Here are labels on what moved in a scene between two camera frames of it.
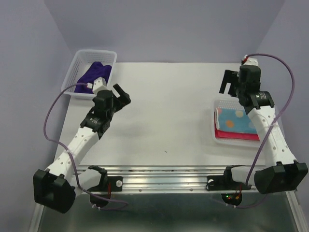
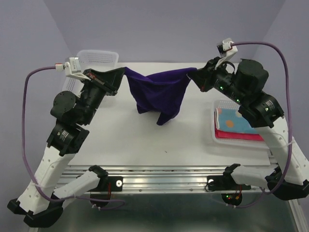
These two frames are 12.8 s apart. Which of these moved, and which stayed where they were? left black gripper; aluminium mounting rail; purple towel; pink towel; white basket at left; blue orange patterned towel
Moved: purple towel; left black gripper
Stayed: white basket at left; pink towel; blue orange patterned towel; aluminium mounting rail
